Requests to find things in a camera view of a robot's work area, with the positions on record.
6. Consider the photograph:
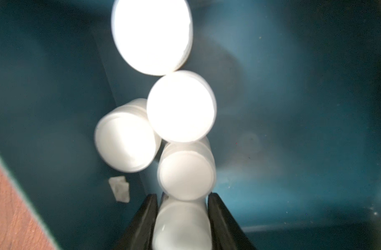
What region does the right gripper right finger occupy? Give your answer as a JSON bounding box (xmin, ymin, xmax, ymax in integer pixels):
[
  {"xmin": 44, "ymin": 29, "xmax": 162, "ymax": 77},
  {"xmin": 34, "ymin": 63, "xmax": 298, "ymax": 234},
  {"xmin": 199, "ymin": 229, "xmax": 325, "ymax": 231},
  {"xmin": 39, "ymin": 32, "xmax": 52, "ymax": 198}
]
[{"xmin": 207, "ymin": 193, "xmax": 256, "ymax": 250}]

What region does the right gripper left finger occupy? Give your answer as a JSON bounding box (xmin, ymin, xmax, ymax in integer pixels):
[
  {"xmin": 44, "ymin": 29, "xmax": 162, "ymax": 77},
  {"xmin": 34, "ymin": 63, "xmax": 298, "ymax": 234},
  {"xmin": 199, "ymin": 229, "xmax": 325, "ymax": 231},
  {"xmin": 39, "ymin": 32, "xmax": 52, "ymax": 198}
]
[{"xmin": 113, "ymin": 194, "xmax": 159, "ymax": 250}]

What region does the white paint can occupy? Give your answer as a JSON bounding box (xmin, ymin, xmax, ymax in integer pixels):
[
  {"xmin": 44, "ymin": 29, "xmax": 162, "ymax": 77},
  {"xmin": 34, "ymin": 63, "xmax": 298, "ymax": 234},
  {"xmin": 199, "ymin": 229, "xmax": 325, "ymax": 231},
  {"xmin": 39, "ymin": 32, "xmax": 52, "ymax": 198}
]
[
  {"xmin": 147, "ymin": 70, "xmax": 217, "ymax": 143},
  {"xmin": 152, "ymin": 196, "xmax": 212, "ymax": 250},
  {"xmin": 157, "ymin": 137, "xmax": 216, "ymax": 202},
  {"xmin": 111, "ymin": 0, "xmax": 194, "ymax": 76},
  {"xmin": 94, "ymin": 98, "xmax": 162, "ymax": 173}
]

